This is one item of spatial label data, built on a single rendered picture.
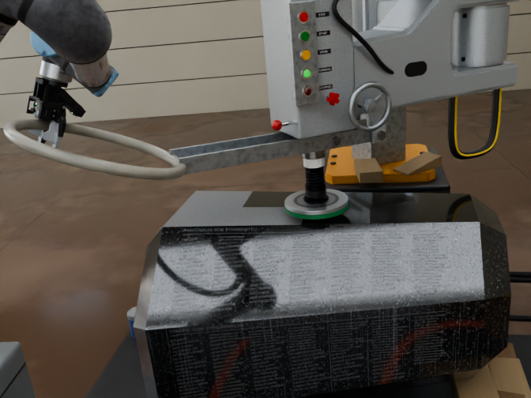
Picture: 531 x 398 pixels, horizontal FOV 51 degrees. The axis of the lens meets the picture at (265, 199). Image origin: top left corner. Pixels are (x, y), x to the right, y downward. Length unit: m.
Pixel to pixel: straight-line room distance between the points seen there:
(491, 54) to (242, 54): 6.17
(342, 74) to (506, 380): 1.23
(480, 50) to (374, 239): 0.73
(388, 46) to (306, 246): 0.67
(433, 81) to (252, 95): 6.28
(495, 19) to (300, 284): 1.07
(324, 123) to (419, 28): 0.43
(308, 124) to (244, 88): 6.41
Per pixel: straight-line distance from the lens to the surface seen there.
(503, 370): 2.28
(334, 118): 1.71
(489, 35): 2.06
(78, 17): 1.03
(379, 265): 1.78
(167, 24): 8.14
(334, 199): 1.87
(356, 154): 2.76
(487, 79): 2.06
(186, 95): 8.21
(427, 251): 1.80
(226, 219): 1.93
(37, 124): 1.75
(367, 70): 1.76
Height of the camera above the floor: 1.60
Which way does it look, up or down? 21 degrees down
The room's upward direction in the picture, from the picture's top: 5 degrees counter-clockwise
